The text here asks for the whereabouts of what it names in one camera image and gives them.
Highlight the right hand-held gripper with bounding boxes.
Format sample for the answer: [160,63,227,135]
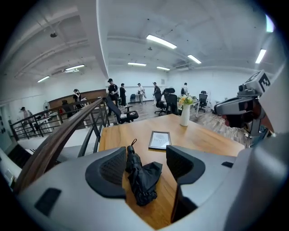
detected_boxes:
[213,69,271,137]

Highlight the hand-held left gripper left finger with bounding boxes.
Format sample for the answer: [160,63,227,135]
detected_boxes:
[16,146,157,231]

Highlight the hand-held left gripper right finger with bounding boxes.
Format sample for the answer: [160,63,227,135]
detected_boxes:
[158,145,240,231]

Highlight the black umbrella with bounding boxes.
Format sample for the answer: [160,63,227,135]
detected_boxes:
[125,139,163,207]

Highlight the black office chair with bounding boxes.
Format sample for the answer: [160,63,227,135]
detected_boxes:
[198,90,209,113]
[163,88,179,116]
[105,96,140,125]
[154,93,168,117]

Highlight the white desk with black top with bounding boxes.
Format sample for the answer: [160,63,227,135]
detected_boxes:
[189,100,202,118]

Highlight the wooden table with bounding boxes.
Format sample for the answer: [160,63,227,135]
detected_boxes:
[98,114,246,229]

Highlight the yellow and white flowers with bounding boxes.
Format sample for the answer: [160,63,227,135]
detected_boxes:
[177,94,194,108]

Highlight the white vase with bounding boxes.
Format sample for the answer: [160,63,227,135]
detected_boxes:
[180,103,191,127]

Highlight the black railing with wooden handrail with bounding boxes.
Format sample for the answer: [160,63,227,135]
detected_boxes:
[10,97,111,194]

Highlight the brown wooden partition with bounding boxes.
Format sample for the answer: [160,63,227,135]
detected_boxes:
[48,89,107,109]

